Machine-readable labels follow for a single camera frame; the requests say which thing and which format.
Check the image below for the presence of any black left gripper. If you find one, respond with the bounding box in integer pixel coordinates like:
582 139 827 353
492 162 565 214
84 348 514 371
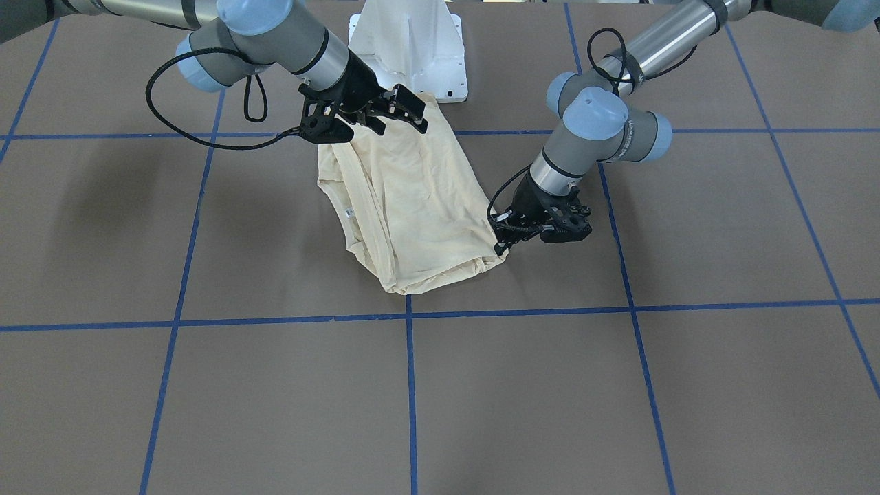
494 172 592 256

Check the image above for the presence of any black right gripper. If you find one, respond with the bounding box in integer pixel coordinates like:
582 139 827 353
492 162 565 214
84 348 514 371
299 52 428 137

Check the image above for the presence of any beige long-sleeve printed shirt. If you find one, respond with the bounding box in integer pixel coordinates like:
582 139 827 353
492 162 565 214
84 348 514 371
318 93 505 295

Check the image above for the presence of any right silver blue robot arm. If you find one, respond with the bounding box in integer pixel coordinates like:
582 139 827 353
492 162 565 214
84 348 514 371
1 1 428 144

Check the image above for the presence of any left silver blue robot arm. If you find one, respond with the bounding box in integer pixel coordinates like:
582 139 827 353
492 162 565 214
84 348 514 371
487 1 879 256

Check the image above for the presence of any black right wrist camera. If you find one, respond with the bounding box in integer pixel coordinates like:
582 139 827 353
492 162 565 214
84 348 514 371
298 97 354 144

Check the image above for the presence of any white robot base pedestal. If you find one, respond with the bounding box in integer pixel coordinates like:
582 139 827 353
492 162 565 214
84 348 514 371
348 1 469 104

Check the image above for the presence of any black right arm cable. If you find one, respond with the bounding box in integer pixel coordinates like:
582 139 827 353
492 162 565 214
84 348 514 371
145 47 303 151

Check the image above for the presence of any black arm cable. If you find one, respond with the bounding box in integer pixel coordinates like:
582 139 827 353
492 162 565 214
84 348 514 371
145 47 303 151
586 27 699 97

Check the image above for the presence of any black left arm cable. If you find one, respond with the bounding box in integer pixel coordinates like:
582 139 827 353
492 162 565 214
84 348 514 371
586 27 699 97

